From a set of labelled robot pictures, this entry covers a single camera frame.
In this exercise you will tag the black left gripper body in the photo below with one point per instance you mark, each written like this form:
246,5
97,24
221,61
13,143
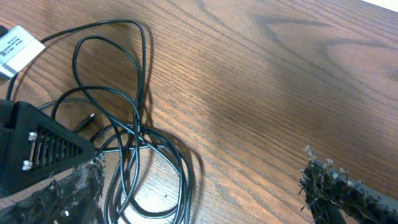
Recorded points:
8,167

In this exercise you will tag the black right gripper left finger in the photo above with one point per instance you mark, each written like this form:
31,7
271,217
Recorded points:
73,199

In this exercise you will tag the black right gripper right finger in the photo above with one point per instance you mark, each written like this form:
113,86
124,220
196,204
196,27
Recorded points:
331,195

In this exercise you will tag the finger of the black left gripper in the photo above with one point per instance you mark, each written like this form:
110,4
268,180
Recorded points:
42,147

